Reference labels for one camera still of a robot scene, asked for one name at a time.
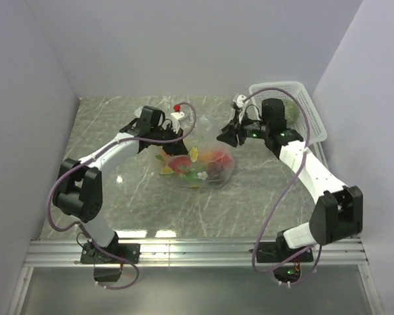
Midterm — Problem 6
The bright red fake apple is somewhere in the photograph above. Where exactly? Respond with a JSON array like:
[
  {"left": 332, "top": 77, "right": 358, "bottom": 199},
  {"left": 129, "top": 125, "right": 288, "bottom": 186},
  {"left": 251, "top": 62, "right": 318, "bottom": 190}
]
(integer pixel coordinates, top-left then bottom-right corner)
[{"left": 215, "top": 152, "right": 233, "bottom": 167}]

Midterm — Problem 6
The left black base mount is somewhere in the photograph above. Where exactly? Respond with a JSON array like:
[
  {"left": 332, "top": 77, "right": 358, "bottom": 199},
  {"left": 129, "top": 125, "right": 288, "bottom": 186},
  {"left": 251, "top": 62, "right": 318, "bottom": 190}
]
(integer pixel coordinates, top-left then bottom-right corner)
[{"left": 79, "top": 243, "right": 141, "bottom": 283}]

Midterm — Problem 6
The aluminium rail frame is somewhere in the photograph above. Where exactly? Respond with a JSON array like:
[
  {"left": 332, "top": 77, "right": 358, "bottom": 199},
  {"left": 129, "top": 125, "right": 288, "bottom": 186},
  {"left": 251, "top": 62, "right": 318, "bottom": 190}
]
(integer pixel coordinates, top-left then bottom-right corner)
[{"left": 6, "top": 144, "right": 385, "bottom": 315}]

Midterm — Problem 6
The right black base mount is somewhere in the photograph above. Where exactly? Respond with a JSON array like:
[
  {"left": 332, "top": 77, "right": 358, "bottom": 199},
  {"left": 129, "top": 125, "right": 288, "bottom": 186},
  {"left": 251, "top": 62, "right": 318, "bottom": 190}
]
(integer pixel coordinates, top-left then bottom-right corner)
[{"left": 255, "top": 241, "right": 314, "bottom": 285}]

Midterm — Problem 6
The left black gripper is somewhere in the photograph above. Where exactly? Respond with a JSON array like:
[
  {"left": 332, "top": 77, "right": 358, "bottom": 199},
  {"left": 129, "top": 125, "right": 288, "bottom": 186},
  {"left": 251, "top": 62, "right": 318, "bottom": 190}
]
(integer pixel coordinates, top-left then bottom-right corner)
[{"left": 152, "top": 124, "right": 188, "bottom": 157}]

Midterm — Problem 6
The fake orange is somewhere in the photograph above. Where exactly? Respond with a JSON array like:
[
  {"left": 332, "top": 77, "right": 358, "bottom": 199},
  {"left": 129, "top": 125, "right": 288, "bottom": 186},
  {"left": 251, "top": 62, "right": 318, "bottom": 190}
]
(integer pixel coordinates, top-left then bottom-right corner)
[{"left": 199, "top": 150, "right": 223, "bottom": 163}]

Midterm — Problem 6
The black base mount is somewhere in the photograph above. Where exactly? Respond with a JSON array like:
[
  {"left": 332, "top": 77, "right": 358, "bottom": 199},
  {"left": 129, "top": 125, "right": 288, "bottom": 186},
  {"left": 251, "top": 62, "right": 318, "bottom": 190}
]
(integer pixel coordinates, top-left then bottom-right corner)
[
  {"left": 255, "top": 241, "right": 314, "bottom": 285},
  {"left": 79, "top": 243, "right": 141, "bottom": 283}
]

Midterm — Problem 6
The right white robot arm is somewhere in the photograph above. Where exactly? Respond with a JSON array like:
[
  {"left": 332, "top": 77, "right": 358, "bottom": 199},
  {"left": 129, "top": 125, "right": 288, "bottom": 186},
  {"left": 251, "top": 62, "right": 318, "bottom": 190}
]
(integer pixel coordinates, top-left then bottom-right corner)
[{"left": 217, "top": 94, "right": 363, "bottom": 263}]

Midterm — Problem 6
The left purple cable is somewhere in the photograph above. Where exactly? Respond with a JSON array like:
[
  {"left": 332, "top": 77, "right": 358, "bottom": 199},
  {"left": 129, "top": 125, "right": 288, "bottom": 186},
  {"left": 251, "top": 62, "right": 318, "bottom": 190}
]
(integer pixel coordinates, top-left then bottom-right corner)
[{"left": 47, "top": 102, "right": 198, "bottom": 291}]

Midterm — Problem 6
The clear plastic bag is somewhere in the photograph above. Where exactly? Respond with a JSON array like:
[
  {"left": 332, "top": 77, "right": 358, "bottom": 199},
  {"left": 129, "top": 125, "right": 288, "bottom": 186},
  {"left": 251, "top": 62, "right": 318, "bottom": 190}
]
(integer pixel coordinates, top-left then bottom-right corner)
[{"left": 147, "top": 115, "right": 235, "bottom": 189}]

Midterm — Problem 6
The pink fake dragon fruit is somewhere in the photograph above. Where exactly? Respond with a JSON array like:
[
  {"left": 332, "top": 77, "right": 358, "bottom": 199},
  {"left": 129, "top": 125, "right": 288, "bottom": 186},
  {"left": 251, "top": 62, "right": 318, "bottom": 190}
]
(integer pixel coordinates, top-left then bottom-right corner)
[{"left": 168, "top": 156, "right": 192, "bottom": 174}]

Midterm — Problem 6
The yellow fake banana bunch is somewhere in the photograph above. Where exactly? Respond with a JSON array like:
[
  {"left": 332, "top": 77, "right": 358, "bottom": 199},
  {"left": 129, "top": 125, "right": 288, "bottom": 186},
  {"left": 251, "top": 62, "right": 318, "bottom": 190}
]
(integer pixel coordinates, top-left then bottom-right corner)
[{"left": 160, "top": 166, "right": 174, "bottom": 175}]

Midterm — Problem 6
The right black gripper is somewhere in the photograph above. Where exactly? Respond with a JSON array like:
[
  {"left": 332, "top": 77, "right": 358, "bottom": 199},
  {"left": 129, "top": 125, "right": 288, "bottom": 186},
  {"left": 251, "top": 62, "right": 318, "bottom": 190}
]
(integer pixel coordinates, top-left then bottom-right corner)
[{"left": 217, "top": 111, "right": 271, "bottom": 149}]

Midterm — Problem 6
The white plastic basket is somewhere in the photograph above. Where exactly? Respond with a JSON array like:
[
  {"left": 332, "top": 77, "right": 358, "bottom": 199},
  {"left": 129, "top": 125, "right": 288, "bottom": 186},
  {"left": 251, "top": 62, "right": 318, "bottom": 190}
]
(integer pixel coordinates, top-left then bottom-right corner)
[{"left": 249, "top": 81, "right": 328, "bottom": 144}]

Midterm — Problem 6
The green fake melon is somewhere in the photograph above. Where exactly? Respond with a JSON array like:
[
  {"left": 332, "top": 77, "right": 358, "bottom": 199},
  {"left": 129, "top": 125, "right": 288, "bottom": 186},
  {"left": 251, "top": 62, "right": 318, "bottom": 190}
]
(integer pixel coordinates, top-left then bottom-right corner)
[{"left": 283, "top": 99, "right": 300, "bottom": 127}]

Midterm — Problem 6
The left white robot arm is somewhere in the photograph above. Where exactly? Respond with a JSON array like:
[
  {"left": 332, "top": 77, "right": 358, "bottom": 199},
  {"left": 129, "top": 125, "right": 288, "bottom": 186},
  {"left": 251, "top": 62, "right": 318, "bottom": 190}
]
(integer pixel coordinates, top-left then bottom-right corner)
[{"left": 47, "top": 102, "right": 195, "bottom": 264}]

